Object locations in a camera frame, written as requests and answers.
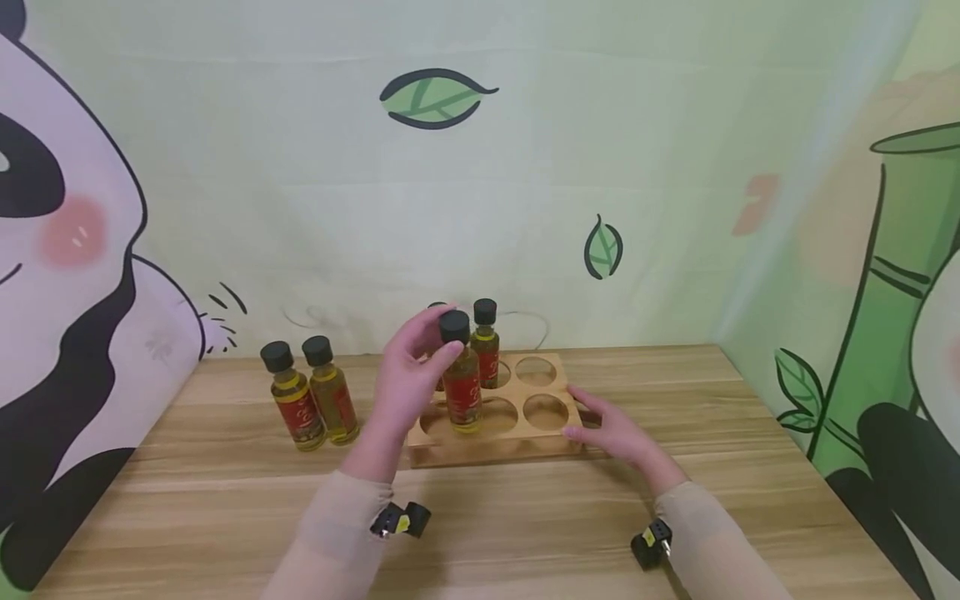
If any person's left hand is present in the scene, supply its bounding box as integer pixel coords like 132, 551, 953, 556
362, 303, 465, 447

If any person's right hand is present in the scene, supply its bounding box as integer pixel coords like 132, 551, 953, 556
562, 384, 667, 472

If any oil bottle with red label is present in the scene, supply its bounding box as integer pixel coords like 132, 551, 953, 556
470, 298, 501, 390
301, 335, 360, 446
439, 310, 483, 434
260, 340, 327, 453
427, 301, 451, 393

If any wooden bottle rack with holes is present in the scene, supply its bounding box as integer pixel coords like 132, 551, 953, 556
407, 352, 584, 469

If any person's right forearm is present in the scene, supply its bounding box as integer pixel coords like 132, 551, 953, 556
636, 447, 795, 600

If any person's left forearm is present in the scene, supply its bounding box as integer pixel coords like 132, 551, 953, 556
261, 429, 407, 600

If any black wrist band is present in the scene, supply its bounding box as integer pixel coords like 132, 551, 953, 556
630, 518, 674, 572
369, 501, 433, 539

